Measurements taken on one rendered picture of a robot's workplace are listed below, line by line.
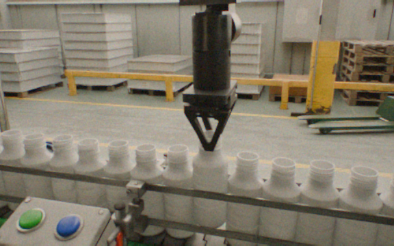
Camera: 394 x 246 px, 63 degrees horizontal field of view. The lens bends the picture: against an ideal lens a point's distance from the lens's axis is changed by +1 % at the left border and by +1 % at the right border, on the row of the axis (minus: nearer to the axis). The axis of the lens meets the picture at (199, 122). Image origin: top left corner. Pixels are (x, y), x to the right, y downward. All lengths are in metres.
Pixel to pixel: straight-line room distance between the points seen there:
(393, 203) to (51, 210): 0.49
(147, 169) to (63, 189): 0.18
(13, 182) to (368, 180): 0.64
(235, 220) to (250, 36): 5.34
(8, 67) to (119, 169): 6.35
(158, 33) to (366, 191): 7.69
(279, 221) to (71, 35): 6.74
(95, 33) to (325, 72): 4.29
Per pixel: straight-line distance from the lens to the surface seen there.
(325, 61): 4.97
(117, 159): 0.60
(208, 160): 0.51
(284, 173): 0.51
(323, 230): 0.56
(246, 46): 5.83
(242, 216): 0.55
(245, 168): 0.52
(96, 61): 6.87
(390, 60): 6.00
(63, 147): 0.65
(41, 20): 9.76
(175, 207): 0.58
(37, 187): 0.70
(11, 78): 6.90
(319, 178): 0.53
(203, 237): 0.62
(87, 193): 0.64
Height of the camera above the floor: 1.38
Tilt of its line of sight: 18 degrees down
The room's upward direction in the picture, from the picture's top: straight up
